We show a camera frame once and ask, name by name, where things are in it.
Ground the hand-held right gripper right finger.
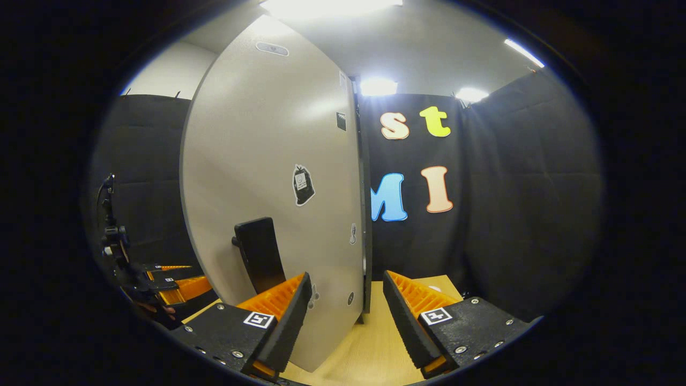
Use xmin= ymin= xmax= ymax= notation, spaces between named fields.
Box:
xmin=382 ymin=270 xmax=542 ymax=378

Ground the black door handle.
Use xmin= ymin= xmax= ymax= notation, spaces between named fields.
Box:
xmin=232 ymin=217 xmax=288 ymax=295

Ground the long ceiling light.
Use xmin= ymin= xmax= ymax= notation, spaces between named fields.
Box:
xmin=503 ymin=38 xmax=546 ymax=69

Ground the grey cabinet door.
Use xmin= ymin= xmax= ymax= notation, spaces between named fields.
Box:
xmin=180 ymin=15 xmax=366 ymax=373

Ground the black backdrop cloth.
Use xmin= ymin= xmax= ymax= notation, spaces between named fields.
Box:
xmin=88 ymin=69 xmax=607 ymax=323

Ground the large ceiling light panel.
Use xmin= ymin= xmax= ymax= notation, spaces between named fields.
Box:
xmin=262 ymin=0 xmax=404 ymax=21

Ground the dark grey cabinet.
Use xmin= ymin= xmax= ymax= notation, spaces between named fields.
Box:
xmin=351 ymin=75 xmax=375 ymax=325

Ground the small ceiling light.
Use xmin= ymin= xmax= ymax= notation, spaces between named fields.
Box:
xmin=360 ymin=77 xmax=399 ymax=98
xmin=455 ymin=87 xmax=490 ymax=103

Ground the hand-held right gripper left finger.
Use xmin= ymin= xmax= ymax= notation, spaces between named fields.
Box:
xmin=171 ymin=272 xmax=313 ymax=382

